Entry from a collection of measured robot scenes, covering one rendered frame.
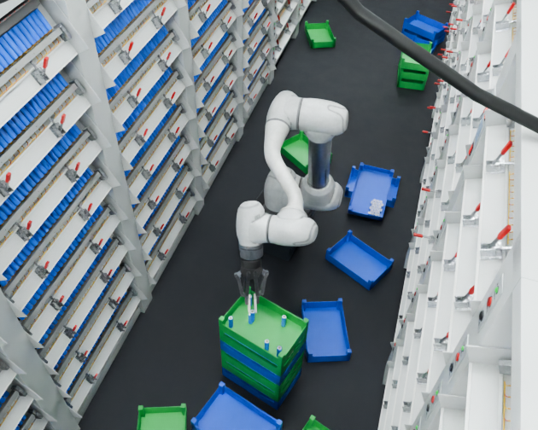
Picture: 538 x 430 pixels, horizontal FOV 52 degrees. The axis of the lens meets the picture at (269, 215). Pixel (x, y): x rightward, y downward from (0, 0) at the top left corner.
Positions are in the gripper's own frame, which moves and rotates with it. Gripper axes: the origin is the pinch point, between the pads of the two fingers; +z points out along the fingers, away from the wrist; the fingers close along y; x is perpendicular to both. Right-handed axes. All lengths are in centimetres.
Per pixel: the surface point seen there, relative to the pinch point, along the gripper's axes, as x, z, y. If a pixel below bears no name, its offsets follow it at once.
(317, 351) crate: -31, 48, -34
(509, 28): 12, -100, -82
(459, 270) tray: 71, -48, -43
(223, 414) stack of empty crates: 4, 48, 13
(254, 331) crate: -5.7, 16.4, -1.1
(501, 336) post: 113, -58, -28
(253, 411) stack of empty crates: 4.5, 48.0, 1.0
